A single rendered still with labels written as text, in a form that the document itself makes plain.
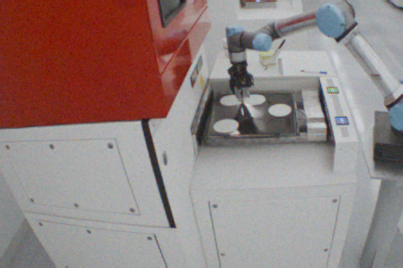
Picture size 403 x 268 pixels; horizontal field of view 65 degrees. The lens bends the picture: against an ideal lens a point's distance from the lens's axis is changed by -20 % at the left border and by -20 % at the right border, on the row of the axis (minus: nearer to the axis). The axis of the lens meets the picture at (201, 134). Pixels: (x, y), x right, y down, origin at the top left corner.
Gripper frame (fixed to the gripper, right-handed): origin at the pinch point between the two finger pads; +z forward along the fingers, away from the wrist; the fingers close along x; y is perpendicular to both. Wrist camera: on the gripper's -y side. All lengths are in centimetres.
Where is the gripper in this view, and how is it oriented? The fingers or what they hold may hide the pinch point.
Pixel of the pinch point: (241, 99)
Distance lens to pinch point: 171.1
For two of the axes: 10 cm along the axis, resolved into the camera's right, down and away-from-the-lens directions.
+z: 1.4, 8.4, 5.2
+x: 9.3, -3.0, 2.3
